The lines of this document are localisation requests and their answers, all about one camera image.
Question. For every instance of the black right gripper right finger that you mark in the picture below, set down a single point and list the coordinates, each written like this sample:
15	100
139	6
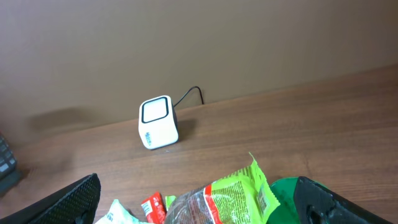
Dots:
316	204

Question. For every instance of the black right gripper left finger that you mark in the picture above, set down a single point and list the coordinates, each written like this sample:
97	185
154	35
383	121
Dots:
73	204

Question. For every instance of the green lid plastic jar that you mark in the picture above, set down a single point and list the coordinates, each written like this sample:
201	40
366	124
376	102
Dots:
286	212

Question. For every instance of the teal white wipes packet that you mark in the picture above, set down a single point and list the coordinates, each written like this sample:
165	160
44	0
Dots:
117	214

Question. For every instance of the green snack packet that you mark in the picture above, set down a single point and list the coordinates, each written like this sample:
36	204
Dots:
241	197

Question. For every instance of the red stick snack packet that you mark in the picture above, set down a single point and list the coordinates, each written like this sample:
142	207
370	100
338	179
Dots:
154	209

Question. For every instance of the white blue barcode scanner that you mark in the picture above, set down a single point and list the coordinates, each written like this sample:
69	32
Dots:
158	123

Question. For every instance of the dark grey plastic basket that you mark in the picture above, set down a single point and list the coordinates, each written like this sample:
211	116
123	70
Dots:
10	175

